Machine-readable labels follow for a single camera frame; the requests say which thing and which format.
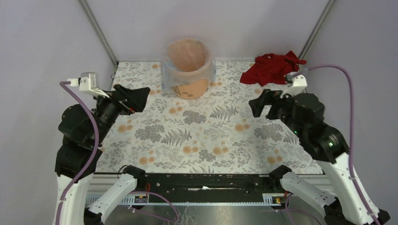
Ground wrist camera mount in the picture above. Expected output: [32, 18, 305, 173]
[67, 72, 110, 98]
[280, 72, 307, 98]

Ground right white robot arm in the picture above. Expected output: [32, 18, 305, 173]
[249, 89, 390, 225]

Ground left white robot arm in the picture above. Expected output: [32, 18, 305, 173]
[53, 85, 151, 225]

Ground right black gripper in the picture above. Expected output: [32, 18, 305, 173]
[247, 88, 305, 137]

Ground light blue trash bag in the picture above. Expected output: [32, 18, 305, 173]
[161, 37, 217, 93]

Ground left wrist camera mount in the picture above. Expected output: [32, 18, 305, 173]
[67, 72, 110, 98]

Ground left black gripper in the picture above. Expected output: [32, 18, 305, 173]
[92, 82, 151, 144]

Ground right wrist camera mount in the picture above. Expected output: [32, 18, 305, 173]
[280, 72, 307, 98]

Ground white slotted cable duct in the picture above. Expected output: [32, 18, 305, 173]
[85, 193, 290, 207]

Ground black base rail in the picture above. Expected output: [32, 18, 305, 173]
[120, 165, 291, 204]

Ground red crumpled cloth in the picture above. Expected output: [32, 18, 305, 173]
[240, 51, 307, 87]

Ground floral patterned table mat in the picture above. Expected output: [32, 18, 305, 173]
[97, 62, 322, 174]

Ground orange plastic trash bin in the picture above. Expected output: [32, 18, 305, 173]
[166, 38, 214, 101]

